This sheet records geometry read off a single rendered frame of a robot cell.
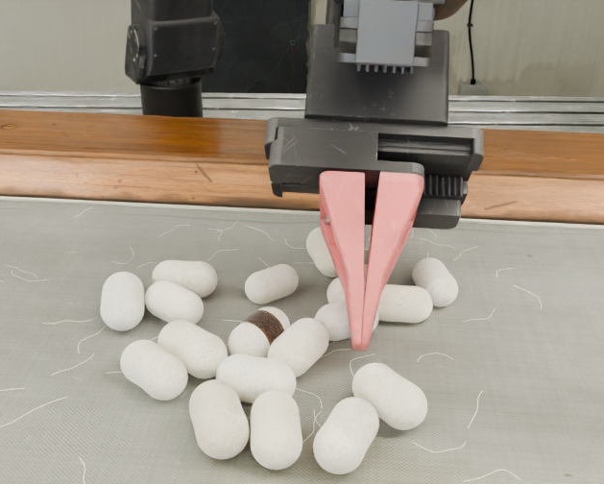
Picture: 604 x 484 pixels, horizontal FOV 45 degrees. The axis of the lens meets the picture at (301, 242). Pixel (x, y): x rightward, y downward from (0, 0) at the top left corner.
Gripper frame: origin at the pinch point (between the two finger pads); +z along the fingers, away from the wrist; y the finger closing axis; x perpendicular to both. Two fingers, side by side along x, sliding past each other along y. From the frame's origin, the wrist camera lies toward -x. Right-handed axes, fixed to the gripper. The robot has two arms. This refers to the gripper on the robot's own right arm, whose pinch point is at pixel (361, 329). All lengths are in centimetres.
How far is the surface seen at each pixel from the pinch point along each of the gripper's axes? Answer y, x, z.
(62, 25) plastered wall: -93, 154, -126
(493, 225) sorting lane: 8.6, 11.6, -10.4
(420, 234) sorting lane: 3.7, 10.5, -8.9
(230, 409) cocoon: -5.1, -3.9, 4.5
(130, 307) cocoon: -11.3, 1.2, -0.6
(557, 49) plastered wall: 62, 166, -134
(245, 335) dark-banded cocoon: -5.3, -0.4, 0.7
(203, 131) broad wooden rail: -12.3, 15.6, -18.2
